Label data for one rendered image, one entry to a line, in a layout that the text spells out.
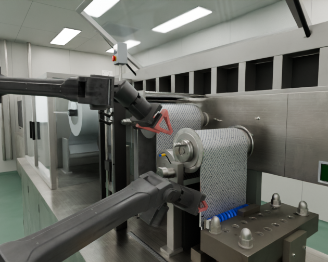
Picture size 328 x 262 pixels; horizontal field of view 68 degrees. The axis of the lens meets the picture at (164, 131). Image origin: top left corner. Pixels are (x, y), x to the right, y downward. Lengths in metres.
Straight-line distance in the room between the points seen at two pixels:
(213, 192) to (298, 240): 0.27
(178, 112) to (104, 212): 0.61
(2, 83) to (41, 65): 5.47
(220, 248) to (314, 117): 0.51
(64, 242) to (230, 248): 0.42
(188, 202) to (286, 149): 0.42
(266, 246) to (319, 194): 2.82
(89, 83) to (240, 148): 0.55
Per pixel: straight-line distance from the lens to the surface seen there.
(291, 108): 0.95
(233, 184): 0.90
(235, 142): 0.88
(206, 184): 0.79
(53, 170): 1.62
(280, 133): 0.97
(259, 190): 1.08
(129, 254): 0.92
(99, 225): 0.49
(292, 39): 0.99
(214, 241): 0.75
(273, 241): 0.77
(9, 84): 0.78
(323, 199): 3.54
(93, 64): 6.60
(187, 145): 0.76
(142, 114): 0.67
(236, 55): 1.10
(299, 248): 0.87
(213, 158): 0.80
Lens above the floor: 1.38
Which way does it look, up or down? 5 degrees down
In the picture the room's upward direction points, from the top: straight up
